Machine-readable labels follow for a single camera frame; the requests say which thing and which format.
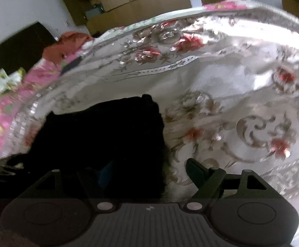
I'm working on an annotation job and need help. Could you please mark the dark wooden headboard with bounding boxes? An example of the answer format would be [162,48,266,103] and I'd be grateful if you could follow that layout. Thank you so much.
[0,22,56,75]

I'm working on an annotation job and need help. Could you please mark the grey box in wardrobe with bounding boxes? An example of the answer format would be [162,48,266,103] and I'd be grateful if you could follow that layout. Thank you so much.
[85,4,105,20]

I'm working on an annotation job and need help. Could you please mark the orange red cloth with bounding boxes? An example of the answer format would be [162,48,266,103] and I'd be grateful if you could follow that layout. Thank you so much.
[42,32,93,65]

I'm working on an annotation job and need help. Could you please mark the green patterned pillow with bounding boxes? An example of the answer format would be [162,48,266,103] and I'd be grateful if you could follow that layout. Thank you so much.
[0,67,26,96]

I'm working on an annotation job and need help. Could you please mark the floral satin bedspread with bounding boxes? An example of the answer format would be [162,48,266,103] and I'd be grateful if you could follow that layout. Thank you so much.
[8,2,299,237]

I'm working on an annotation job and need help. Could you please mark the black pants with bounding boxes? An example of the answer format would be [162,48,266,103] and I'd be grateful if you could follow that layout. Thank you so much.
[7,94,168,203]

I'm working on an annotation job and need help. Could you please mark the black phone on bed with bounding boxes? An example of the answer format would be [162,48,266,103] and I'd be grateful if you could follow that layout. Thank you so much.
[60,56,83,75]

